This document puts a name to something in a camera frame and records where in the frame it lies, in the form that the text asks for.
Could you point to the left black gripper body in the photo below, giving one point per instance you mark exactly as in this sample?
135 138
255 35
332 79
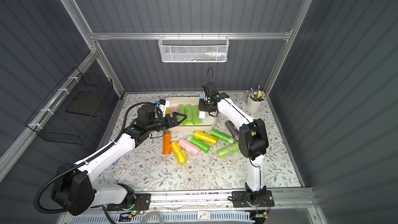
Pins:
171 122

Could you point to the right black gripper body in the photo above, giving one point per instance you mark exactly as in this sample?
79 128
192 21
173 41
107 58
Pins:
208 93

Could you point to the yellow roll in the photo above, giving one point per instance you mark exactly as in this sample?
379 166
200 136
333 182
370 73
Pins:
168 111
205 137
179 153

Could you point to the white blue labelled roll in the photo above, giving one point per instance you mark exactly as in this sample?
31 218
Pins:
202 113

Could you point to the light green roll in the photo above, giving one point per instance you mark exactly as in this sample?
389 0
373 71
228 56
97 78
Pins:
181 114
188 113
228 150

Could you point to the orange trash bag roll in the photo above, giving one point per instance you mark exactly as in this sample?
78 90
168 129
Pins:
166 142

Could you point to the pink roll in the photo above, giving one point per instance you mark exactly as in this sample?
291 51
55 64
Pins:
189 147
174 110

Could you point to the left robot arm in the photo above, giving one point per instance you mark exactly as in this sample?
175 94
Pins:
72 189

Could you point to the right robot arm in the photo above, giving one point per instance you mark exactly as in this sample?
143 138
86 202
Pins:
252 139

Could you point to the white plastic storage box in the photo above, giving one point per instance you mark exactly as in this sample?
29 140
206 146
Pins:
207 124

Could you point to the dark green roll upper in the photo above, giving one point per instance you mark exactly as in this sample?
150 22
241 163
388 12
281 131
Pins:
222 136

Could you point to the grey trash bag roll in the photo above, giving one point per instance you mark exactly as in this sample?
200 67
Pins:
233 130

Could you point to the white pen cup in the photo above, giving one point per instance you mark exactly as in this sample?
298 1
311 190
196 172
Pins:
255 100

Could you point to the floral table mat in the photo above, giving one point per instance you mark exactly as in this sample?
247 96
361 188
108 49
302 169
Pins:
146 168

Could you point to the white wire wall basket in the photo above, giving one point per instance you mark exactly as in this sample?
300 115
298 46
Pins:
201 49

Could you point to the black wire side basket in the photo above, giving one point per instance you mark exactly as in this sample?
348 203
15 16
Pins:
68 117

